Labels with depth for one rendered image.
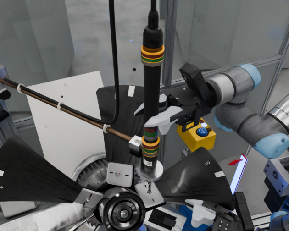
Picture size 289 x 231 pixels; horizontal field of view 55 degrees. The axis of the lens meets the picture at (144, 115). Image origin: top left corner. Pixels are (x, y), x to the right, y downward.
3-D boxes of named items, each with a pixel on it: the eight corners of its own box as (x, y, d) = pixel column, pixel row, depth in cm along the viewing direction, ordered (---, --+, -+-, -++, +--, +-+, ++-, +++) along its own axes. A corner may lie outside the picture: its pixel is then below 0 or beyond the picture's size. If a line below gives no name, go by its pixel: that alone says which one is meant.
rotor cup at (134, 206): (98, 232, 83) (106, 252, 71) (85, 187, 82) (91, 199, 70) (143, 214, 87) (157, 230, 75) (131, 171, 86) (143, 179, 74)
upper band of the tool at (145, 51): (136, 63, 52) (136, 49, 50) (148, 54, 54) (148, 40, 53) (156, 70, 50) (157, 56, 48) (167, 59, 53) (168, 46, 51)
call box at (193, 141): (175, 133, 131) (177, 117, 124) (194, 127, 134) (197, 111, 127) (193, 157, 120) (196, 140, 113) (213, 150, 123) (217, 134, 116)
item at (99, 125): (-1, 82, 91) (-3, 79, 90) (2, 80, 92) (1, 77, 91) (136, 146, 70) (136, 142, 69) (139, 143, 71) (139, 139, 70)
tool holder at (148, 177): (125, 171, 75) (124, 147, 68) (139, 154, 79) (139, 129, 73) (154, 186, 71) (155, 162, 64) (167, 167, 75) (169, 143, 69)
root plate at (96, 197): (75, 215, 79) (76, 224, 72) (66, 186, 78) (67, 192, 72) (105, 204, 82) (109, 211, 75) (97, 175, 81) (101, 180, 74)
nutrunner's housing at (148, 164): (140, 178, 76) (137, 12, 45) (147, 168, 78) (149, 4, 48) (152, 184, 74) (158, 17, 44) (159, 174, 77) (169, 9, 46)
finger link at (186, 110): (175, 126, 59) (201, 108, 64) (175, 121, 58) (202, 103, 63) (159, 115, 62) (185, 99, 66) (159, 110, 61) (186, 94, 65)
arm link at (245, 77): (258, 95, 77) (267, 68, 71) (230, 109, 72) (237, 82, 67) (236, 81, 82) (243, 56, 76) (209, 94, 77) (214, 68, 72)
